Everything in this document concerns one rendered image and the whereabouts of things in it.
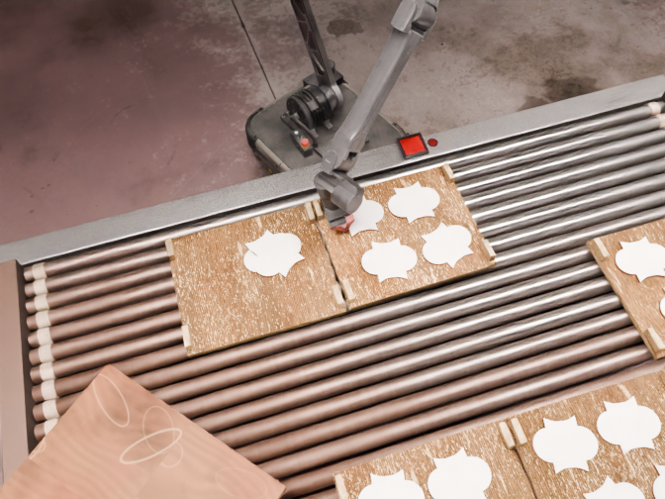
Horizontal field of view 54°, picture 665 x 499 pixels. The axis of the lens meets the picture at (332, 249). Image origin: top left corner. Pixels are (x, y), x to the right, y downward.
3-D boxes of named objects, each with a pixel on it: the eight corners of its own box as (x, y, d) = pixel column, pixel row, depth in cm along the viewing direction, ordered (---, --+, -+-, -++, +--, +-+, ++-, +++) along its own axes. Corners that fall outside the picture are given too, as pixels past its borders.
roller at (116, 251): (30, 272, 181) (22, 263, 177) (654, 107, 206) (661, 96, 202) (31, 287, 179) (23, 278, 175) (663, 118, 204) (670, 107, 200)
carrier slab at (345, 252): (310, 204, 185) (310, 201, 184) (444, 167, 191) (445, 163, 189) (349, 311, 168) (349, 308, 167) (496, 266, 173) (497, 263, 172)
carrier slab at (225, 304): (166, 243, 180) (165, 240, 178) (310, 206, 185) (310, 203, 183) (189, 357, 162) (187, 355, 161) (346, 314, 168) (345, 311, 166)
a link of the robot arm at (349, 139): (424, 6, 153) (402, -7, 144) (442, 16, 150) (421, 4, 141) (337, 163, 168) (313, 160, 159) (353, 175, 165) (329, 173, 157)
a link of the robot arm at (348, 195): (347, 149, 165) (328, 147, 158) (381, 171, 160) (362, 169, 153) (328, 191, 169) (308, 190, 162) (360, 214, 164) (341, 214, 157)
